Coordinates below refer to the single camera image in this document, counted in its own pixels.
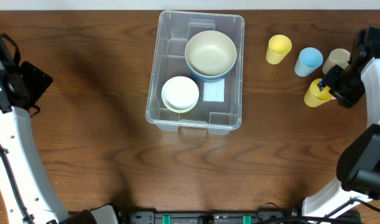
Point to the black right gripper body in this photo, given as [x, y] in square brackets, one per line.
[334, 79]

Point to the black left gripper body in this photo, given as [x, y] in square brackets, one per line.
[34, 81]

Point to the cream cup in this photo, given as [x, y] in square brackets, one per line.
[336, 57]

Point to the light blue cup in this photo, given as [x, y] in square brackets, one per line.
[309, 60]

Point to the yellow cup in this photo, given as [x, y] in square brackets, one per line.
[278, 47]
[315, 96]

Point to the cream large bowl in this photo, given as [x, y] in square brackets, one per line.
[210, 53]

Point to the dark blue bowl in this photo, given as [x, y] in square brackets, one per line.
[210, 79]

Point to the yellow small bowl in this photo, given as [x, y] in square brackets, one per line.
[180, 111]

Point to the white small bowl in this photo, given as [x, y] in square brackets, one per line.
[180, 93]

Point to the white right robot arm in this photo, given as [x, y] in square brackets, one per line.
[357, 178]

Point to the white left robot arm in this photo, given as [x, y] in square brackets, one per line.
[26, 190]

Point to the white label in bin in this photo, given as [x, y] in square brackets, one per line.
[214, 92]

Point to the clear plastic storage bin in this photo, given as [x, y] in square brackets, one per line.
[219, 107]

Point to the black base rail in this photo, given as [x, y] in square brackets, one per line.
[264, 215]

